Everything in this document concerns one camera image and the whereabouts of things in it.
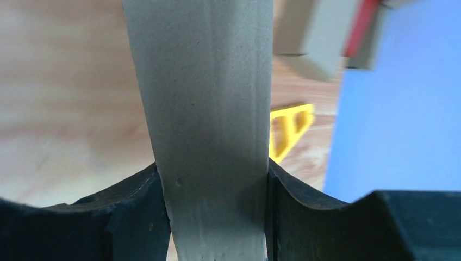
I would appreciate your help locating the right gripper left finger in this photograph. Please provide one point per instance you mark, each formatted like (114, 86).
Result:
(126, 221)

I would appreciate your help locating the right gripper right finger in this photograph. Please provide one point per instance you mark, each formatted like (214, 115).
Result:
(302, 223)

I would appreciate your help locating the brown cardboard box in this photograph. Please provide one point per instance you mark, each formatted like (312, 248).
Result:
(204, 73)

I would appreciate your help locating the folded cardboard box right edge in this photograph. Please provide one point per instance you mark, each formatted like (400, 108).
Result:
(366, 57)

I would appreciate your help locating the plain red box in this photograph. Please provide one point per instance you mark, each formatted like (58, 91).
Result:
(363, 18)

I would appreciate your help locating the folded cardboard box front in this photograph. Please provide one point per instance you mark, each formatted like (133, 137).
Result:
(311, 36)

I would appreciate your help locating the yellow plastic triangle frame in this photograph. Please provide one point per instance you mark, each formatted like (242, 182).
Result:
(287, 126)

